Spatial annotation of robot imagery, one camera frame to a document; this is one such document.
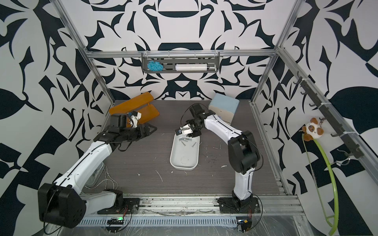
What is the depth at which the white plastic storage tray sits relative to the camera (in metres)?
0.85

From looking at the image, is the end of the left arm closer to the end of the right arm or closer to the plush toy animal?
the end of the right arm

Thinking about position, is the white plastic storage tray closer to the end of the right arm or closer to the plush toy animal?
the end of the right arm

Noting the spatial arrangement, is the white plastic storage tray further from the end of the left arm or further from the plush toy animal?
the plush toy animal

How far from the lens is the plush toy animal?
594 mm

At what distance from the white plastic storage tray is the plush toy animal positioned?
0.51m
